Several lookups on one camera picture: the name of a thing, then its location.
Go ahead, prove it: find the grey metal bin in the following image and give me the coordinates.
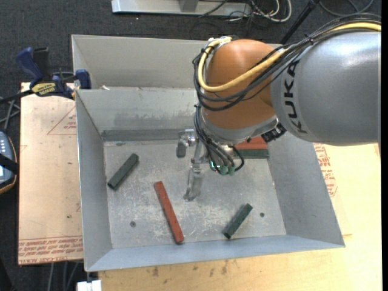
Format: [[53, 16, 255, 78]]
[[71, 34, 346, 273]]

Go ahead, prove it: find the dark green flat block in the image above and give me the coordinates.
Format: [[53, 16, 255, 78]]
[[238, 149, 270, 160], [107, 153, 140, 191], [222, 203, 254, 240]]

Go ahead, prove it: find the red-brown flat block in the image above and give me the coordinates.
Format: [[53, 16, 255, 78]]
[[234, 136, 269, 151], [153, 181, 186, 246]]

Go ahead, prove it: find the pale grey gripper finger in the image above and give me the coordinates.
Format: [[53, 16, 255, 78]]
[[183, 166, 196, 202], [191, 171, 205, 201]]

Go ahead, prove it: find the brown cardboard board, red print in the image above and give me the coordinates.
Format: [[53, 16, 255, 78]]
[[18, 82, 382, 266]]

